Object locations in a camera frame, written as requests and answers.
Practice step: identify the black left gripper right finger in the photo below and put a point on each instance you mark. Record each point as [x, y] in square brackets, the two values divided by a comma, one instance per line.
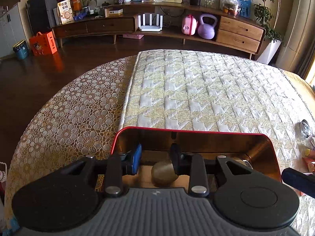
[192, 166]

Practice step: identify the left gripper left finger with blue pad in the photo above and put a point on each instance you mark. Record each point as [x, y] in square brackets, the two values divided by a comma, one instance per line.
[118, 165]

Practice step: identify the small cream garlic toy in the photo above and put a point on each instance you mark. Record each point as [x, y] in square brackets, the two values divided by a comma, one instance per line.
[163, 173]

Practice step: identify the clear small glass jar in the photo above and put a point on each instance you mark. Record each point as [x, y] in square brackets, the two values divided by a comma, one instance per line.
[305, 129]

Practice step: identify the red snack packet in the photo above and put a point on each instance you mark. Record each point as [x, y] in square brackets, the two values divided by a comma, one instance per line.
[310, 163]

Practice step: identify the pink tube bottle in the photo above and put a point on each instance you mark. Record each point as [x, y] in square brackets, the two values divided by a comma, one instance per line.
[310, 153]

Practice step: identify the red metal tin box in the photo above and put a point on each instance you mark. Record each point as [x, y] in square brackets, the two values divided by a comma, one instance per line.
[257, 149]

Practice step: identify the lace tablecloth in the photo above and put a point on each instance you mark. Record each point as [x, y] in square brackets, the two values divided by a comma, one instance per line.
[80, 119]

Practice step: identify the cream quilted table mat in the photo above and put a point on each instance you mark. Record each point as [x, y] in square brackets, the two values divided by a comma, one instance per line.
[203, 91]

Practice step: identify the white standing air conditioner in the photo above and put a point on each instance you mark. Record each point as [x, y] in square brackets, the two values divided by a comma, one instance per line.
[297, 50]

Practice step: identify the purple kettlebell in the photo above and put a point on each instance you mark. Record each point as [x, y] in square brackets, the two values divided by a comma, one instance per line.
[207, 31]

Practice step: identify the white wifi router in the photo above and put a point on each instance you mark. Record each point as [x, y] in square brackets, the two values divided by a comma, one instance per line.
[154, 24]

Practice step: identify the wooden tv cabinet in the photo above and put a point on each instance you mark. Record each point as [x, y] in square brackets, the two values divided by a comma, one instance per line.
[147, 18]

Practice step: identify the orange gift bag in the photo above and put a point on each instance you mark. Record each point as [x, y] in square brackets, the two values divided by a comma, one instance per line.
[43, 44]

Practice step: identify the teal bin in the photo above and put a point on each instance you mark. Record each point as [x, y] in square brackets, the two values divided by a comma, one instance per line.
[21, 50]

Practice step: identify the blue picture card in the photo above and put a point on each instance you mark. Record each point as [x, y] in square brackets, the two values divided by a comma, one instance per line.
[245, 8]

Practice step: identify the bag of fruit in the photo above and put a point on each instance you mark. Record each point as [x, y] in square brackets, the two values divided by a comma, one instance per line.
[231, 7]

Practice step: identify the snack bag cereal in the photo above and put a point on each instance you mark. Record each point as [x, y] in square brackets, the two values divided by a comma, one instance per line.
[65, 11]

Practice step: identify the black cabinet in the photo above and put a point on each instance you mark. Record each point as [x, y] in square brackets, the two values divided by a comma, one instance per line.
[41, 16]

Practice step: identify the tall potted plant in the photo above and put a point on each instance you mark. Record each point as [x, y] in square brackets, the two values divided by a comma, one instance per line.
[267, 15]

